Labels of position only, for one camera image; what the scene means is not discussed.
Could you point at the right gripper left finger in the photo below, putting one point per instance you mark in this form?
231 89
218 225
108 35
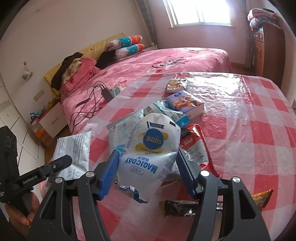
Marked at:
68 204

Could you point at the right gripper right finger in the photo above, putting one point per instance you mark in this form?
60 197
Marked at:
241 218

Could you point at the grey white mailer bag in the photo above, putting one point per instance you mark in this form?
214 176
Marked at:
78 148

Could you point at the white Magicday bag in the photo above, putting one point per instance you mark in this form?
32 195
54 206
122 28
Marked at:
148 146

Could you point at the purple bear tissue pack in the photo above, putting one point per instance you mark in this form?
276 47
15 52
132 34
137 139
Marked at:
186 103

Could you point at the blue white wipes pack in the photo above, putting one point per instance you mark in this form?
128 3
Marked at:
162 107

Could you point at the left hand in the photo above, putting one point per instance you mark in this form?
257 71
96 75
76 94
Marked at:
17 218

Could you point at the black gold snack wrapper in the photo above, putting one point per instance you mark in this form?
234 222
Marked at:
189 208

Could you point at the white nightstand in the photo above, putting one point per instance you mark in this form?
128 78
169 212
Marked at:
54 120

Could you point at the red snack bag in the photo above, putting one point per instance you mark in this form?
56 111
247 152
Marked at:
192 142

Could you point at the pink bed with bedspread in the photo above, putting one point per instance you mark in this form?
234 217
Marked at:
87 101

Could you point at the dark brown garment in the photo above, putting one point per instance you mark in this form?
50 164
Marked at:
57 78

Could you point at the yellow headboard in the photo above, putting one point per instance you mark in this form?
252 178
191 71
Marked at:
93 51

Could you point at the pink checkered tablecloth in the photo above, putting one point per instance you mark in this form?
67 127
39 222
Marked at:
249 129

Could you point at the black power adapter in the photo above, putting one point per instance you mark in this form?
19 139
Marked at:
107 95

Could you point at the floral pillow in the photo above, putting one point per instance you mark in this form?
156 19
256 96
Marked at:
71 70

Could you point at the white power strip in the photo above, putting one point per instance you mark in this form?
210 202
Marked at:
116 90

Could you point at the small crumpled golden wrapper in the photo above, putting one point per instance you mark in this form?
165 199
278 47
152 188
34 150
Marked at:
176 85

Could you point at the black garment by pillows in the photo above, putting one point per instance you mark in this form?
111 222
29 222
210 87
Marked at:
105 59

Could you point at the lower cartoon bolster pillow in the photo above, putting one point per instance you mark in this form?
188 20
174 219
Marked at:
129 51

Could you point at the cartoon bolster pillow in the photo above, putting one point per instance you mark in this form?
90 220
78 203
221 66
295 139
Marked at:
122 42
129 51

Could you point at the grey curtain right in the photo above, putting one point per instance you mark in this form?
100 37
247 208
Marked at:
248 49

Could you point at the grey curtain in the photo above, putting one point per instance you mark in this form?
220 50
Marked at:
248 49
146 13

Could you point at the upper cartoon bolster pillow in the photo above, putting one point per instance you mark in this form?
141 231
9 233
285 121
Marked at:
122 42

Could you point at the brown wooden cabinet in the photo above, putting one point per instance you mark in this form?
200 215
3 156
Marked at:
269 53

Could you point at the folded blankets on cabinet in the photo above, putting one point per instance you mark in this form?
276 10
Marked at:
258 16

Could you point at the window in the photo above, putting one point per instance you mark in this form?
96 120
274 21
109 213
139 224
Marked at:
191 13

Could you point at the grey curtain left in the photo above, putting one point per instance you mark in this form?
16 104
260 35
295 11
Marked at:
146 13

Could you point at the wall hook ornament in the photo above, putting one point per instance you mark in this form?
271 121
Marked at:
26 74

